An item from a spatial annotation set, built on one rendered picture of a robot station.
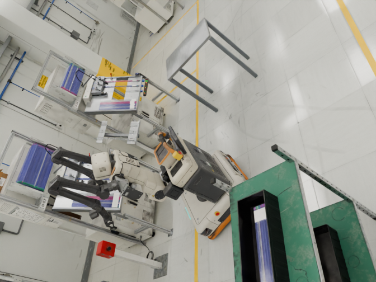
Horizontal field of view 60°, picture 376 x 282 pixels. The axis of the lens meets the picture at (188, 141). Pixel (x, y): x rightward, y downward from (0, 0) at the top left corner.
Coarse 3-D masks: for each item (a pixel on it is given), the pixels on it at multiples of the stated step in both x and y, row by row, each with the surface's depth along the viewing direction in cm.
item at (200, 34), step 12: (204, 24) 364; (192, 36) 374; (204, 36) 350; (180, 48) 387; (192, 48) 360; (168, 60) 399; (180, 60) 371; (240, 60) 368; (168, 72) 382; (252, 72) 379; (180, 84) 382; (204, 84) 436; (192, 96) 395; (216, 108) 415
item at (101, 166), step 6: (96, 156) 271; (102, 156) 270; (108, 156) 271; (96, 162) 263; (102, 162) 262; (108, 162) 263; (96, 168) 260; (102, 168) 262; (108, 168) 263; (96, 174) 262; (102, 174) 264; (108, 174) 266
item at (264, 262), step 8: (256, 208) 164; (264, 208) 160; (256, 216) 161; (264, 216) 158; (256, 224) 159; (264, 224) 155; (256, 232) 157; (264, 232) 153; (256, 240) 155; (264, 240) 152; (264, 248) 149; (264, 256) 148; (264, 264) 146; (264, 272) 144; (264, 280) 142; (272, 280) 139
